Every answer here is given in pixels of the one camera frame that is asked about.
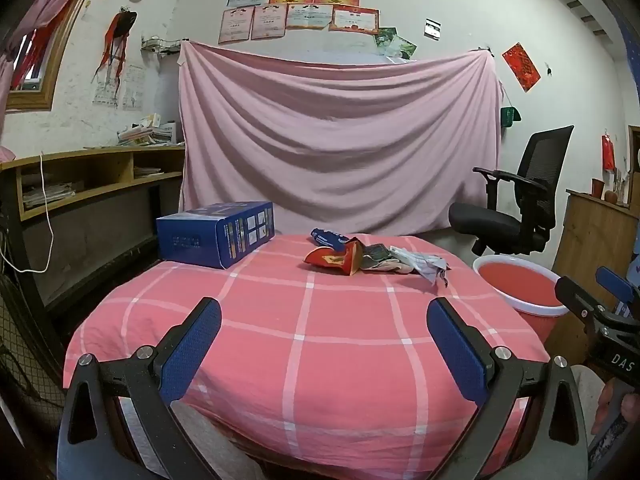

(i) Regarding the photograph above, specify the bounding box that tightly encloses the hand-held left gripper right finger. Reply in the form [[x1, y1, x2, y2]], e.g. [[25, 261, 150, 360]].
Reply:
[[426, 296, 590, 480]]

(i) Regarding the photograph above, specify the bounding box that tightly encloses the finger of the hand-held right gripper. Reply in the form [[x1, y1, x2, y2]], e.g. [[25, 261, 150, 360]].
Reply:
[[595, 266, 640, 311], [555, 276, 603, 333]]

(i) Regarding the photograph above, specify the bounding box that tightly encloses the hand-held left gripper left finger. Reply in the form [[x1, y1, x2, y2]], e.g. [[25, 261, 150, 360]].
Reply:
[[56, 296, 261, 480]]

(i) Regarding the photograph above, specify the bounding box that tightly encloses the red bucket with white rim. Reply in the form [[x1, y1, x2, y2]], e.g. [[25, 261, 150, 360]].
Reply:
[[472, 254, 573, 348]]

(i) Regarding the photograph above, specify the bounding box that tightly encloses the white paper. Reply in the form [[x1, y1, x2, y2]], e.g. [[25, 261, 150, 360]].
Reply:
[[390, 246, 453, 288]]

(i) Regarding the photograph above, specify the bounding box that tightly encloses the grey wrapper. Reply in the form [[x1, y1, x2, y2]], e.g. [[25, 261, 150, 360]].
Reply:
[[360, 244, 416, 275]]

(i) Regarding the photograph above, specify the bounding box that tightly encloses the red snack packet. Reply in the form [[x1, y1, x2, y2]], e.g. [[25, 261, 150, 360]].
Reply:
[[304, 240, 366, 277]]

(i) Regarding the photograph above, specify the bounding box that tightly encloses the blue wrapper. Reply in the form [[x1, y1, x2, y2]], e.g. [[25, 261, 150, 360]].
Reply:
[[310, 228, 351, 251]]

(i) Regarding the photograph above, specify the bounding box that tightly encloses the person's right hand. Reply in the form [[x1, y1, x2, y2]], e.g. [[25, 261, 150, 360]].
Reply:
[[592, 381, 640, 436]]

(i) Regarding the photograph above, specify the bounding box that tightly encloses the wooden cabinet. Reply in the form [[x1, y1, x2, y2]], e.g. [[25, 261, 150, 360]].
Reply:
[[550, 189, 640, 361]]

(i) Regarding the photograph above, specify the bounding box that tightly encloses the blue cardboard box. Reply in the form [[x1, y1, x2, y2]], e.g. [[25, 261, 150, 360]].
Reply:
[[156, 201, 275, 269]]

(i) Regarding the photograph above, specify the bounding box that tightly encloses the dark framed picture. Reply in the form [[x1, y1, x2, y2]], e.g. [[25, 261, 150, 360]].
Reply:
[[627, 126, 640, 206]]

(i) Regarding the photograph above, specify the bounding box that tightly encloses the black office chair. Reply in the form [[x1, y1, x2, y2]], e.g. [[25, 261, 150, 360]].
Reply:
[[448, 125, 576, 257]]

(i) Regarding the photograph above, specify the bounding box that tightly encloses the small red hanging ornament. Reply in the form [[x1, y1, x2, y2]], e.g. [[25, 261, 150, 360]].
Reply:
[[601, 130, 617, 171]]

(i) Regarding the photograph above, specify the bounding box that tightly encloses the pink plaid tablecloth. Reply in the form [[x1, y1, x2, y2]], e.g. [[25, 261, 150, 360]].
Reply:
[[62, 232, 551, 480]]

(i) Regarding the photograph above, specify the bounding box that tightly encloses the wooden shelf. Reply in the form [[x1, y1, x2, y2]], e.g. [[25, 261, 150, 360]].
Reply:
[[0, 144, 187, 222]]

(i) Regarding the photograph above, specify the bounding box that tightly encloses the pile of newspapers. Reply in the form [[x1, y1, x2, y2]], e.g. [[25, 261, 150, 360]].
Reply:
[[22, 182, 76, 209]]

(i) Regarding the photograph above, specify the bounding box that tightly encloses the stack of papers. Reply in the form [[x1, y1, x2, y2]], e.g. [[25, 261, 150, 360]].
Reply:
[[117, 114, 186, 147]]

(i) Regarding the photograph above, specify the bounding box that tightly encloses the red paper poster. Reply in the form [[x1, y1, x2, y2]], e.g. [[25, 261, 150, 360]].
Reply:
[[501, 42, 542, 92]]

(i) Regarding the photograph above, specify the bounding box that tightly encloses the hanging pink sheet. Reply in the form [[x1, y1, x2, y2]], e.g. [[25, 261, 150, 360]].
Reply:
[[177, 40, 506, 237]]

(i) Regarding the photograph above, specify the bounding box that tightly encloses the red hanging tassel ornament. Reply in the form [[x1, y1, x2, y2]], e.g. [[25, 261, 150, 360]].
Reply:
[[91, 7, 138, 86]]

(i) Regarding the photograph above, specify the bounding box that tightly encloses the wire mesh panel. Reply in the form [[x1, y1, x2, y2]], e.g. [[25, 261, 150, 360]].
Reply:
[[0, 260, 66, 431]]

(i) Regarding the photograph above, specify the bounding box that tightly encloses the white cable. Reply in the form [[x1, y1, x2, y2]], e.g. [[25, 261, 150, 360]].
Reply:
[[0, 154, 55, 275]]

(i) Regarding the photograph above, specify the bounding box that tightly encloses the wall calendar sheet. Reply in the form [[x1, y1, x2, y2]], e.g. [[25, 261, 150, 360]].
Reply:
[[92, 67, 121, 107], [121, 65, 146, 111]]

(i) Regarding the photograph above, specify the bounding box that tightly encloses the wall wire rack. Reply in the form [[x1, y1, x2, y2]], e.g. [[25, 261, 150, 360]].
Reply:
[[140, 35, 188, 53]]

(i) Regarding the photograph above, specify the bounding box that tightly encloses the wooden window frame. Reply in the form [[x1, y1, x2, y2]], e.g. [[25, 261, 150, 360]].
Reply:
[[5, 0, 93, 111]]

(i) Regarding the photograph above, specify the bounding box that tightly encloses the group of wall certificates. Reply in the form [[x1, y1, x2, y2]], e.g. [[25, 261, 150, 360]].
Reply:
[[218, 0, 411, 45]]

